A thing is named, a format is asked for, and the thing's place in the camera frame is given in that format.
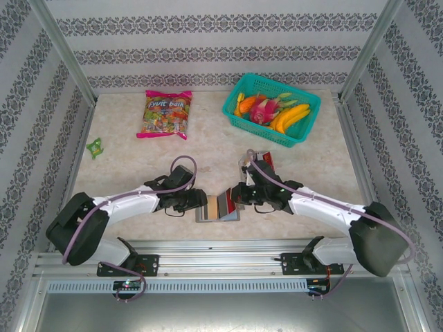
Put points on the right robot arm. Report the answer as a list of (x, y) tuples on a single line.
[(322, 204)]

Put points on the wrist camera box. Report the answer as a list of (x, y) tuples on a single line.
[(181, 175), (248, 174)]

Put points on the aluminium side rail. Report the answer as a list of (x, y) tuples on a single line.
[(79, 148), (356, 148)]

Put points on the teal plastic basket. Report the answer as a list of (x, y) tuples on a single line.
[(304, 138)]

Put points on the orange mango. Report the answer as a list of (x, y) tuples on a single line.
[(248, 103)]

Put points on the pink fruit candy bag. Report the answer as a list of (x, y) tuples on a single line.
[(164, 115)]

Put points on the green yellow fruit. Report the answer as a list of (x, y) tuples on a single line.
[(285, 94)]

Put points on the grey leather card holder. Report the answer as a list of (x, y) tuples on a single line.
[(230, 218)]

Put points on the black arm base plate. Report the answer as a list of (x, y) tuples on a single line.
[(152, 264), (289, 264)]

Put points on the wide aluminium mounting rail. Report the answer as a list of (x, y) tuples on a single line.
[(214, 263)]

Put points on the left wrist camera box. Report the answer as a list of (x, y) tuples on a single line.
[(181, 175)]

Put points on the pink dragon fruit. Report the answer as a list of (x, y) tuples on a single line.
[(261, 110)]

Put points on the aluminium frame post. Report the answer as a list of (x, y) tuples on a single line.
[(62, 45), (373, 45)]

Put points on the green candy wrapper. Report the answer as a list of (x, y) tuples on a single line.
[(96, 148)]

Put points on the clear acrylic card box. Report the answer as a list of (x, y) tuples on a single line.
[(273, 173)]

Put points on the gold card stack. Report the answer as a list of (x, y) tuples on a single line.
[(243, 163)]

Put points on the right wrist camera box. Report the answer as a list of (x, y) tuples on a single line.
[(248, 174)]

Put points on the yellow banana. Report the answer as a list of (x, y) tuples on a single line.
[(294, 112), (292, 122)]

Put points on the small circuit board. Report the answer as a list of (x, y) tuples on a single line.
[(316, 286), (128, 285)]

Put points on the grey metal base panel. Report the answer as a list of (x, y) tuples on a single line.
[(221, 314)]

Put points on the small yellow fruit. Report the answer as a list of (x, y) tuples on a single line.
[(241, 97), (238, 111)]

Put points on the red VIP card stack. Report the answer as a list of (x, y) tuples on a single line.
[(267, 159)]

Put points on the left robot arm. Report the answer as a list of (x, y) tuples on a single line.
[(124, 202)]

